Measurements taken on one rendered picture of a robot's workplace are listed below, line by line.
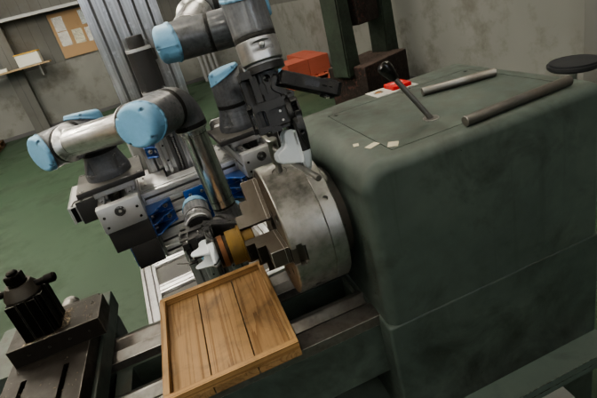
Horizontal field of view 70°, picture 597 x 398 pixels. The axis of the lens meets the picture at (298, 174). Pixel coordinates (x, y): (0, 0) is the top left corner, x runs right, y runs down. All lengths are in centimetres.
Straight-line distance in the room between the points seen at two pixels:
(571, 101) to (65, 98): 1075
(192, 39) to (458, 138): 55
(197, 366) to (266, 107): 62
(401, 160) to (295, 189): 23
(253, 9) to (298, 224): 42
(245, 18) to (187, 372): 76
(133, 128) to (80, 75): 1003
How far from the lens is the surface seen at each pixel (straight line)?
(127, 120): 116
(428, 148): 88
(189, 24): 87
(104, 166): 158
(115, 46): 172
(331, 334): 105
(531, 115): 102
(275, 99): 75
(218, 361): 107
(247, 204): 103
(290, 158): 76
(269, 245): 95
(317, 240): 91
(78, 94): 1122
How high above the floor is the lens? 160
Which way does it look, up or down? 23 degrees down
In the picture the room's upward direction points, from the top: 15 degrees counter-clockwise
